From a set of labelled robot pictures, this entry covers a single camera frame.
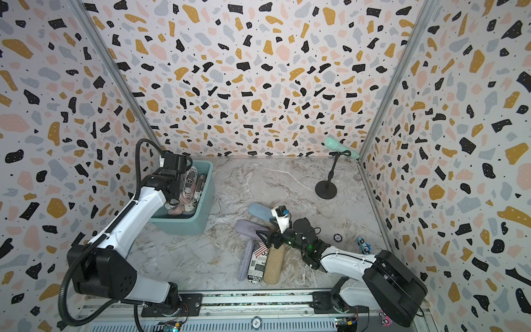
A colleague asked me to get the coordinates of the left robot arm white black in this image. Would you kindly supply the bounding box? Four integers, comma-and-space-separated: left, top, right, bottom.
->
59, 151, 193, 307

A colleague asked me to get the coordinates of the small blue toy car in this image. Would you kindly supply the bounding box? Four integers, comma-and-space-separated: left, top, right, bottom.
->
358, 237, 371, 255

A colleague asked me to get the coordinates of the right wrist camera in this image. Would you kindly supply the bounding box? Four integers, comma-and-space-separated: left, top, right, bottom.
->
271, 206, 291, 234

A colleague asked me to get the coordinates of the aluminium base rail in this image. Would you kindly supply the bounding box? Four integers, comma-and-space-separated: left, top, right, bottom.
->
79, 289, 405, 331

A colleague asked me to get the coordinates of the green microphone on black stand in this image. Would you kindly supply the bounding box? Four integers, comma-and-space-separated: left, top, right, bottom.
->
314, 136, 361, 200

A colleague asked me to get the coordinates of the purple felt case diagonal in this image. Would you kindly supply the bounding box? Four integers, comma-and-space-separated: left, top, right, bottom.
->
238, 239, 254, 281

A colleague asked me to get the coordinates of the newspaper flag case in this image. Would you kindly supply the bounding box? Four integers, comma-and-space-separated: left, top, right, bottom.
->
192, 174, 207, 207
247, 241, 269, 284
180, 166, 199, 204

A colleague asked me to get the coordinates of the purple felt case horizontal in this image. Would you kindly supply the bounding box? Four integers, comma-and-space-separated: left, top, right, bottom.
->
235, 220, 270, 241

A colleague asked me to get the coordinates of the tan case behind blue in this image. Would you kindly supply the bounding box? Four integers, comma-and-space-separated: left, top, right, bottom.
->
268, 223, 278, 232

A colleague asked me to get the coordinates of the light blue felt case right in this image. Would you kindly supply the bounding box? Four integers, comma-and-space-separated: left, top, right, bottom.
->
248, 203, 277, 225

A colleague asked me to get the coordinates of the pink toy car on rail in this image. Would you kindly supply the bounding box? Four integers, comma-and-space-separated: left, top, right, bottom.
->
379, 311, 393, 326

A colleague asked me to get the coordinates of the tan felt case front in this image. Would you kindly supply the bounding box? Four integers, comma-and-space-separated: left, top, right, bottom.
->
263, 245, 286, 284

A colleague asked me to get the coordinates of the pink glasses case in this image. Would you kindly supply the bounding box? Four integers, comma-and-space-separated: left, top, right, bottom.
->
165, 202, 185, 216

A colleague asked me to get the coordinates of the teal plastic storage box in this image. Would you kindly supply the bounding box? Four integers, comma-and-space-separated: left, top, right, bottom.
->
149, 160, 215, 235

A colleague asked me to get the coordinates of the newspaper flag case front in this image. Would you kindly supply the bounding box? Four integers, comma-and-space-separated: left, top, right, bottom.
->
247, 241, 269, 284

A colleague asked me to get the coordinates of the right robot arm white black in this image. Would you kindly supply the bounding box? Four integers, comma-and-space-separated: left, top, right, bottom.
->
256, 218, 427, 328

